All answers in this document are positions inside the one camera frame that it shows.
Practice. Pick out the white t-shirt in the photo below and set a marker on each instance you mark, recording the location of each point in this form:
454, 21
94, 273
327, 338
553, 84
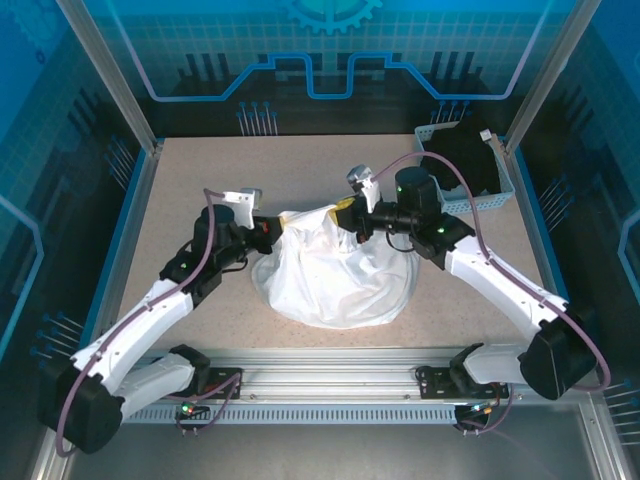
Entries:
340, 280

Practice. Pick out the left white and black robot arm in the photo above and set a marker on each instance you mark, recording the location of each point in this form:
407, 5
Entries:
145, 310

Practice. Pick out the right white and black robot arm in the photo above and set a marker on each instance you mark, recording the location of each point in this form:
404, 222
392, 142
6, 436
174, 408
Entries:
500, 280

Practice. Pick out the black garment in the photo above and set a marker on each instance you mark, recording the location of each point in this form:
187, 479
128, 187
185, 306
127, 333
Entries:
460, 160

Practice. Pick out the light blue perforated basket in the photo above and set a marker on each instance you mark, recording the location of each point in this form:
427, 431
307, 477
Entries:
475, 205

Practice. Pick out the white garment tag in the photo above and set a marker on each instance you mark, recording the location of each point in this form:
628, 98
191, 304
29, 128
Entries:
485, 135

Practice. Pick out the small circuit board with LEDs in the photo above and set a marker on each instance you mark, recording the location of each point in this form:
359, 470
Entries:
481, 407
189, 409

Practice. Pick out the aluminium table side rail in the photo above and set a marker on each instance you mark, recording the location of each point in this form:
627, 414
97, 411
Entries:
129, 240

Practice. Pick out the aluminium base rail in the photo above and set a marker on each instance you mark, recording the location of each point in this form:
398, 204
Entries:
325, 372

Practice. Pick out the aluminium frame post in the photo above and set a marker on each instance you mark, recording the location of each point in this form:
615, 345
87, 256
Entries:
112, 75
550, 75

